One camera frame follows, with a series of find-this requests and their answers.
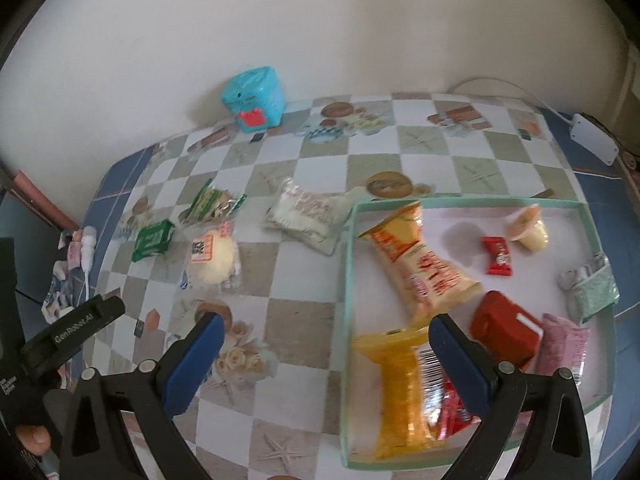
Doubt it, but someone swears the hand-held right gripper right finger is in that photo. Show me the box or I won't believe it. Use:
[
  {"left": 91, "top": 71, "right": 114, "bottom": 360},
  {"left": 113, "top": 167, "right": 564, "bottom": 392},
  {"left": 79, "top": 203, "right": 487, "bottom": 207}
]
[{"left": 429, "top": 312, "right": 593, "bottom": 480}]

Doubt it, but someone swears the teal shallow box tray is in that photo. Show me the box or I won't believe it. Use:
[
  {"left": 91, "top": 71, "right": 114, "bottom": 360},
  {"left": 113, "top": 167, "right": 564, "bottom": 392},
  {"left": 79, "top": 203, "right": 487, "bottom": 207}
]
[{"left": 340, "top": 197, "right": 622, "bottom": 472}]

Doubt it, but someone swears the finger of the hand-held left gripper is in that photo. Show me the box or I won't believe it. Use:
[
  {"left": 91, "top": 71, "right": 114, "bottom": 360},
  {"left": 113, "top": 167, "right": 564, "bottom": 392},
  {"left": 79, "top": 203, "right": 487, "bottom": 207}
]
[{"left": 92, "top": 296, "right": 126, "bottom": 330}]

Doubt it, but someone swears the white box device with cable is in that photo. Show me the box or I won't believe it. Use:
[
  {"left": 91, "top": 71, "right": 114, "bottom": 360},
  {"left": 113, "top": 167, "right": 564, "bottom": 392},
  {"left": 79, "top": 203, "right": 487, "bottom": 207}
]
[{"left": 452, "top": 76, "right": 621, "bottom": 166}]

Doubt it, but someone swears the small red candy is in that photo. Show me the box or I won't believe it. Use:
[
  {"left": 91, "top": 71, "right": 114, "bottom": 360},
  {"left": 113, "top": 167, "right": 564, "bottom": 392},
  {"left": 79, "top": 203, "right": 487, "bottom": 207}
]
[{"left": 481, "top": 236, "right": 514, "bottom": 277}]

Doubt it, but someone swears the green snack packet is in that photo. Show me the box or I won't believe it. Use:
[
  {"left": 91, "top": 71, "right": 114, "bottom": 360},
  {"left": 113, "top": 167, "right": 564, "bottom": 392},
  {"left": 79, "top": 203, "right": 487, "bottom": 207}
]
[{"left": 131, "top": 219, "right": 176, "bottom": 262}]

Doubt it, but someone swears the dark chair with reddish frame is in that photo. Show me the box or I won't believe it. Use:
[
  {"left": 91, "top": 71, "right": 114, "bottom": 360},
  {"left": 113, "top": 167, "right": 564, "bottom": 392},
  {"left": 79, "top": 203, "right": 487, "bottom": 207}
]
[{"left": 0, "top": 157, "right": 81, "bottom": 241}]

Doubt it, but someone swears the white corded wand with plug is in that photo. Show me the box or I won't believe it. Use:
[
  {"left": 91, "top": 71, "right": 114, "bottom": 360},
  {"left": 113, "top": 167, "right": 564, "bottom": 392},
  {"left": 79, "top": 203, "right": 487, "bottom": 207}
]
[{"left": 80, "top": 226, "right": 98, "bottom": 306}]

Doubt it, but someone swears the pink snack packet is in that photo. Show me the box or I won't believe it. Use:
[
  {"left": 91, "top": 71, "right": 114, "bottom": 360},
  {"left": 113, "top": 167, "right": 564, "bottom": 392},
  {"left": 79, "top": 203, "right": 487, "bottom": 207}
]
[{"left": 535, "top": 312, "right": 591, "bottom": 383}]

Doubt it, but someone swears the round bun in clear wrapper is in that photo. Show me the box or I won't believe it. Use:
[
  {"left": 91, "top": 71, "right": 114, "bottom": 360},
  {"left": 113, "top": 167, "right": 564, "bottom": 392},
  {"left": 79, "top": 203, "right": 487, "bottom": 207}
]
[{"left": 181, "top": 220, "right": 243, "bottom": 292}]

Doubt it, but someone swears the yellow snack packet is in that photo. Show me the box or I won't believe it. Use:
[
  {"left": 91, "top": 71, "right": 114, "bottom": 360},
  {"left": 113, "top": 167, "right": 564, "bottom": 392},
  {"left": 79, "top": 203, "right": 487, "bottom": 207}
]
[{"left": 351, "top": 327, "right": 451, "bottom": 462}]

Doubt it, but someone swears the large red snack packet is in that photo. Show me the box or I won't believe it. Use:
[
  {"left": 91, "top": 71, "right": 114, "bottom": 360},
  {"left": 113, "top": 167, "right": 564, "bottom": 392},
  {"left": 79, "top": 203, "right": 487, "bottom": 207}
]
[{"left": 435, "top": 380, "right": 481, "bottom": 442}]

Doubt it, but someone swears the torn blue white wrapper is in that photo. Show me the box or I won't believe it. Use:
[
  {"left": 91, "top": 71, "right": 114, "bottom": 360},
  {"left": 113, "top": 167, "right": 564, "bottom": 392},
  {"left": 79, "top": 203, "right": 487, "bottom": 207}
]
[{"left": 42, "top": 260, "right": 88, "bottom": 321}]

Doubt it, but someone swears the teal toy box red mouth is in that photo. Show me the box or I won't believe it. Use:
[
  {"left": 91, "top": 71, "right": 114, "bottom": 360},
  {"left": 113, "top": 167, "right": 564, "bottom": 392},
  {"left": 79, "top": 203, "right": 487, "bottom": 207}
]
[{"left": 221, "top": 66, "right": 286, "bottom": 134}]

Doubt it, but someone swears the person's left hand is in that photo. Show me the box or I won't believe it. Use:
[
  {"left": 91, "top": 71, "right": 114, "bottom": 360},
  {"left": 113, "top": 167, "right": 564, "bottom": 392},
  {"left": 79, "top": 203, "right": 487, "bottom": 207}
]
[{"left": 15, "top": 424, "right": 52, "bottom": 457}]

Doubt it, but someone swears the orange and white snack packet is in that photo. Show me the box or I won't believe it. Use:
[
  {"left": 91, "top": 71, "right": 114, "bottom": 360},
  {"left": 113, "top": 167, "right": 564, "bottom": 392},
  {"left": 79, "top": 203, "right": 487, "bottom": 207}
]
[{"left": 359, "top": 201, "right": 485, "bottom": 326}]

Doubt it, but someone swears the small red box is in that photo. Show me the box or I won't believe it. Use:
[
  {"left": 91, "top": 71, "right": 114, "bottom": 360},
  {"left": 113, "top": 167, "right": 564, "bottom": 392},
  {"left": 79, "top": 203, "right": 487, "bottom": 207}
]
[{"left": 469, "top": 290, "right": 545, "bottom": 371}]

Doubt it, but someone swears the pink tube packet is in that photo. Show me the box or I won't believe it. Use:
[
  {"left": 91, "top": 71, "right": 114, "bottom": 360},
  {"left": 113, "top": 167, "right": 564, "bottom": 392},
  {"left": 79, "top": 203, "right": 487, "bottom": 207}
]
[{"left": 59, "top": 230, "right": 86, "bottom": 268}]

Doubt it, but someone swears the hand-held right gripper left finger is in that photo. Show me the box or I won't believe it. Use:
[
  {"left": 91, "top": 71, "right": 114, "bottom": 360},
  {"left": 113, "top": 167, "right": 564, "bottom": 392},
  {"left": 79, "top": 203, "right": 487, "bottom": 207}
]
[{"left": 59, "top": 312, "right": 226, "bottom": 480}]

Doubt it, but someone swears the green striped wrapped cake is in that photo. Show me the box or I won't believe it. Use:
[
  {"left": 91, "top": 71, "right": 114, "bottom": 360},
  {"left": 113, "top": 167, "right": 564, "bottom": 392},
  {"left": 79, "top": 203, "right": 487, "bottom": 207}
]
[{"left": 179, "top": 178, "right": 248, "bottom": 224}]

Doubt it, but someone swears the cream jelly cup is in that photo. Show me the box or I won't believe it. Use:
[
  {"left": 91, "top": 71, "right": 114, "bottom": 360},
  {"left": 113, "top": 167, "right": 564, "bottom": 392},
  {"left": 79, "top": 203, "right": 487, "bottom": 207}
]
[{"left": 505, "top": 204, "right": 550, "bottom": 253}]

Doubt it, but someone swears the green and silver packet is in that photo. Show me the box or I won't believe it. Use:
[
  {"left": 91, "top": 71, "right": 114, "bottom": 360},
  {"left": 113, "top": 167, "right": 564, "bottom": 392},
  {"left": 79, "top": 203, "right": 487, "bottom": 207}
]
[{"left": 559, "top": 254, "right": 621, "bottom": 326}]

